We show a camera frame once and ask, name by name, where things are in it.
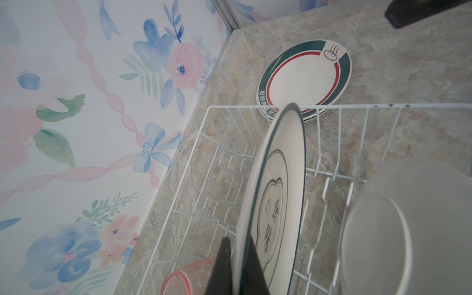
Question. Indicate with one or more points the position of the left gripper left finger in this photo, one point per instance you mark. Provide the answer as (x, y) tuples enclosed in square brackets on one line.
[(220, 282)]

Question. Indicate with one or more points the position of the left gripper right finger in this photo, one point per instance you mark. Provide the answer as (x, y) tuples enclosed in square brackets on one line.
[(253, 282)]

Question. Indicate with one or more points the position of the white plate green rim logo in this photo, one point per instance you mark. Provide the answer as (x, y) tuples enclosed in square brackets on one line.
[(271, 214)]

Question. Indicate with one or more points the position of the white plate red green rim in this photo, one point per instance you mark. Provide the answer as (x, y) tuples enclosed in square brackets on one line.
[(312, 73), (271, 113)]

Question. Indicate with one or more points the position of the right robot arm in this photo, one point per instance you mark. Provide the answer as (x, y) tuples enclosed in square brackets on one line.
[(401, 13)]

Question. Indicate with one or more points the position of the pink translucent plastic cup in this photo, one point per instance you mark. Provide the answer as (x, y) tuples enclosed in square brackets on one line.
[(191, 279)]

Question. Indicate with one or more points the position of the white ribbed bowl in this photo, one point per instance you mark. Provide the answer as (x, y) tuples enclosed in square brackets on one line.
[(409, 232)]

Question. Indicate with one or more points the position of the white wire dish rack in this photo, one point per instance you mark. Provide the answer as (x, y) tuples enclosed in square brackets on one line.
[(345, 146)]

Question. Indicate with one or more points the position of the right aluminium corner post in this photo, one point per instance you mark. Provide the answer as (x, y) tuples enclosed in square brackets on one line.
[(228, 14)]

